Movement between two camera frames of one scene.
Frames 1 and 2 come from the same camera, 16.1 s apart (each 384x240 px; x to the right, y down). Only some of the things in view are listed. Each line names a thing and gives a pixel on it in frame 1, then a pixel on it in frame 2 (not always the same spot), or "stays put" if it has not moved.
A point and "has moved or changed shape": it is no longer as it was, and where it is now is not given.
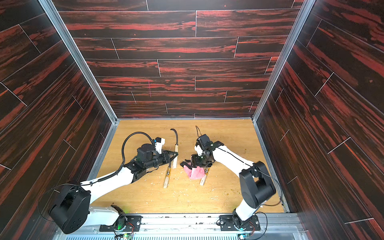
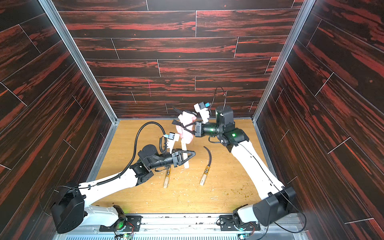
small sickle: x=202 y=180 stays put
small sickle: x=167 y=174 stays put
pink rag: x=195 y=173 to x=186 y=118
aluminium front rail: x=199 y=227 stays put
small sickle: x=175 y=160 has moved or changed shape
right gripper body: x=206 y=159 to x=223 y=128
